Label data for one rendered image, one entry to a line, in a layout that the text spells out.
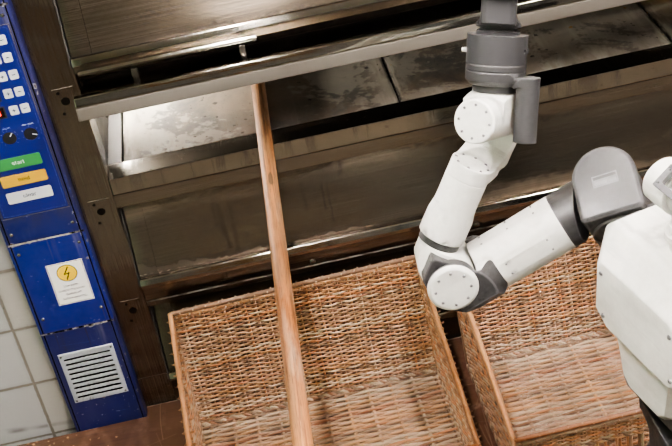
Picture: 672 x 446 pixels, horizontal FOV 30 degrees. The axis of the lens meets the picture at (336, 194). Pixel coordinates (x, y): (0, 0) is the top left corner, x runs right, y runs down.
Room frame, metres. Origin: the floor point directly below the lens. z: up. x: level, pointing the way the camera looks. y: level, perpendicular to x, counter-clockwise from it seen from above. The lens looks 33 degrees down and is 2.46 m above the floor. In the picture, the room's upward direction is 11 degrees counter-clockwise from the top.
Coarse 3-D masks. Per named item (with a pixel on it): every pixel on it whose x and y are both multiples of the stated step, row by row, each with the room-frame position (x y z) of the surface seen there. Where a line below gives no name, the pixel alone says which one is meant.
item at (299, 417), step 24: (264, 96) 2.33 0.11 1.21; (264, 120) 2.22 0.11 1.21; (264, 144) 2.12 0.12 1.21; (264, 168) 2.04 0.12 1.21; (264, 192) 1.96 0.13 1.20; (288, 264) 1.73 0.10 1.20; (288, 288) 1.66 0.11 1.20; (288, 312) 1.59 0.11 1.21; (288, 336) 1.53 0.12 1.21; (288, 360) 1.48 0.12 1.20; (288, 384) 1.43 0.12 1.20; (288, 408) 1.38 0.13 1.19
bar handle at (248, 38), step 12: (240, 36) 2.08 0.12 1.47; (252, 36) 2.07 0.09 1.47; (180, 48) 2.08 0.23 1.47; (192, 48) 2.07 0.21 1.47; (204, 48) 2.07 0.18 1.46; (216, 48) 2.07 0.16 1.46; (240, 48) 2.07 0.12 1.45; (132, 60) 2.07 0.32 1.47; (144, 60) 2.06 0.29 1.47; (156, 60) 2.06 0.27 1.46; (84, 72) 2.06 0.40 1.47; (96, 72) 2.06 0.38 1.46; (108, 72) 2.06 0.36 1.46; (132, 72) 2.06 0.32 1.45
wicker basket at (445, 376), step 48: (384, 288) 2.13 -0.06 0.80; (192, 336) 2.10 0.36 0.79; (240, 336) 2.10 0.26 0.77; (336, 336) 2.10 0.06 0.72; (384, 336) 2.10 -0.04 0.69; (432, 336) 2.07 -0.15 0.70; (192, 384) 2.07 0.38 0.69; (240, 384) 2.07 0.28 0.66; (384, 384) 2.06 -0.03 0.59; (432, 384) 2.03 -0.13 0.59; (192, 432) 1.83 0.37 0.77; (240, 432) 2.00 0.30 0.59; (288, 432) 1.97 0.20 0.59; (336, 432) 1.95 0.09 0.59; (384, 432) 1.92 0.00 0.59; (432, 432) 1.89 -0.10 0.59
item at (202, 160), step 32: (576, 64) 2.25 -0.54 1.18; (608, 64) 2.23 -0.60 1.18; (640, 64) 2.20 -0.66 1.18; (448, 96) 2.22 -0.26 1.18; (544, 96) 2.19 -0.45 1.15; (288, 128) 2.22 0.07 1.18; (320, 128) 2.19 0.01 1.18; (352, 128) 2.18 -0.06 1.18; (384, 128) 2.18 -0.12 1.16; (416, 128) 2.18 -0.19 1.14; (160, 160) 2.19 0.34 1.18; (192, 160) 2.17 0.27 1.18; (224, 160) 2.16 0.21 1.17; (256, 160) 2.17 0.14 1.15
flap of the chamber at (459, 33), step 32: (480, 0) 2.20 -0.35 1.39; (608, 0) 2.05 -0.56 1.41; (640, 0) 2.05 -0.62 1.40; (320, 32) 2.20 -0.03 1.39; (352, 32) 2.15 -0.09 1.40; (448, 32) 2.04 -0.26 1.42; (160, 64) 2.20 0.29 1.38; (192, 64) 2.16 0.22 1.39; (288, 64) 2.03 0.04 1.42; (320, 64) 2.03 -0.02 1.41; (160, 96) 2.02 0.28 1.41; (192, 96) 2.02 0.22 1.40
